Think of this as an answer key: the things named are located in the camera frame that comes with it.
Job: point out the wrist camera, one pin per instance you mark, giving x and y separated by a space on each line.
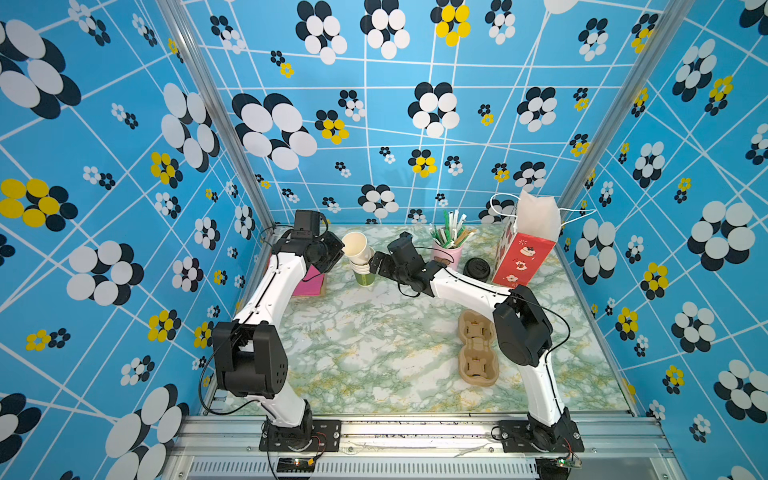
402 246
308 223

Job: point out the pink napkin stack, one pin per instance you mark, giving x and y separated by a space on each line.
311 285

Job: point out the black lid stack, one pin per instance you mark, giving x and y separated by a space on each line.
478 269

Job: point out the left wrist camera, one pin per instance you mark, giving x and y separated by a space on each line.
308 223

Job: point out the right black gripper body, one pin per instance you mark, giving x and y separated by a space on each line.
388 269

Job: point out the pink straw holder cup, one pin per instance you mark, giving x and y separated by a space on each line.
449 257

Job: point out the brown cardboard cup carrier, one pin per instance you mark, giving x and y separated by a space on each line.
478 362

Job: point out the red paper gift bag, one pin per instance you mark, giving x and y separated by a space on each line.
527 240

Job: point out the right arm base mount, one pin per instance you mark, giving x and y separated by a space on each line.
529 436

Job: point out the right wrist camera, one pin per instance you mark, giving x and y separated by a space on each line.
402 246

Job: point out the stack of paper cups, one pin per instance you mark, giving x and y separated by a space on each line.
359 253

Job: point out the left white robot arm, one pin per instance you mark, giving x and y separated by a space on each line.
249 356

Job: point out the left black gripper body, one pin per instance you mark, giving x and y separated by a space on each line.
328 251

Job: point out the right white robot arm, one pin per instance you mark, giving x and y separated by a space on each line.
523 332

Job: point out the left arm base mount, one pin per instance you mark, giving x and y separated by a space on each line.
319 436

